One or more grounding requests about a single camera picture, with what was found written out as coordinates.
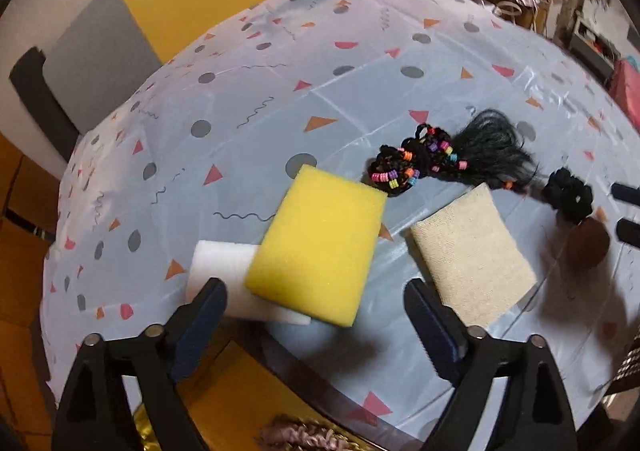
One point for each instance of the yellow sponge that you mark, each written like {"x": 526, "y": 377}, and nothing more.
{"x": 320, "y": 241}

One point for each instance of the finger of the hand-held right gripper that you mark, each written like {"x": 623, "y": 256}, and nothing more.
{"x": 629, "y": 232}
{"x": 627, "y": 193}

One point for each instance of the beige woven scrub pad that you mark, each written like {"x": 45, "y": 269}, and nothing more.
{"x": 470, "y": 256}

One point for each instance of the patterned white tablecloth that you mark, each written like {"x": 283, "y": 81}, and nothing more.
{"x": 350, "y": 81}

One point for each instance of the pink bag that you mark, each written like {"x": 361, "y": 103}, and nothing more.
{"x": 625, "y": 81}

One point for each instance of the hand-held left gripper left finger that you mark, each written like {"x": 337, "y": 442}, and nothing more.
{"x": 200, "y": 326}

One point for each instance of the white storage shelf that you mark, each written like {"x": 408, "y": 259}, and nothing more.
{"x": 595, "y": 41}

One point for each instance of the orange wooden wardrobe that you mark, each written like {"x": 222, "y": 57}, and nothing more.
{"x": 20, "y": 256}

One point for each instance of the gold square tin box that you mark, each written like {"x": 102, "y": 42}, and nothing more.
{"x": 220, "y": 391}

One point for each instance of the black scrunchie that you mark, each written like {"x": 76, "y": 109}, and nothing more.
{"x": 567, "y": 196}

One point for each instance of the pink fluffy towel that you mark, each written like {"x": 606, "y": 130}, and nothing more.
{"x": 300, "y": 433}

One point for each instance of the black beaded hair piece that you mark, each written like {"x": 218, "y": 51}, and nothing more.
{"x": 440, "y": 156}

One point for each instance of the black rolled mat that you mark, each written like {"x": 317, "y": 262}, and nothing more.
{"x": 35, "y": 101}

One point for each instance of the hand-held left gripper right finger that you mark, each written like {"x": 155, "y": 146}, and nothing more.
{"x": 432, "y": 331}

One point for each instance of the white sponge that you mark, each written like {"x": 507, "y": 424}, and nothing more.
{"x": 225, "y": 266}

